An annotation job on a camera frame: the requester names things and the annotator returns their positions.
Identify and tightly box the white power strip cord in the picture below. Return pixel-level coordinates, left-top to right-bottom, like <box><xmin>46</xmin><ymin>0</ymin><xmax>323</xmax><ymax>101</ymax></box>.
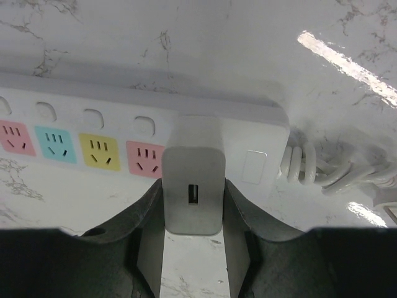
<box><xmin>280</xmin><ymin>141</ymin><xmax>397</xmax><ymax>224</ymax></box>

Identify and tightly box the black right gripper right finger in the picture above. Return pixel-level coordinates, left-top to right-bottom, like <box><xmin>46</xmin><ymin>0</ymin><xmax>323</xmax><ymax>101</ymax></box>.
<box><xmin>223</xmin><ymin>181</ymin><xmax>396</xmax><ymax>297</ymax></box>

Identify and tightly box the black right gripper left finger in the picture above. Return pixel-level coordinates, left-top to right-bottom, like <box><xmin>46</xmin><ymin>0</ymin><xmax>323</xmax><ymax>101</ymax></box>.
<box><xmin>1</xmin><ymin>180</ymin><xmax>163</xmax><ymax>297</ymax></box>

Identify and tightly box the white multicolour power strip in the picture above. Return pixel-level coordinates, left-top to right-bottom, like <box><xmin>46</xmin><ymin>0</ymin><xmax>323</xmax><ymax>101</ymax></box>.
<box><xmin>1</xmin><ymin>74</ymin><xmax>289</xmax><ymax>189</ymax></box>

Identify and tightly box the white usb charger plug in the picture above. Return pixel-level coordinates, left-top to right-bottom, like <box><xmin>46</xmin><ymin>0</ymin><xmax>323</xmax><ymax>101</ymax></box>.
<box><xmin>162</xmin><ymin>115</ymin><xmax>226</xmax><ymax>236</ymax></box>

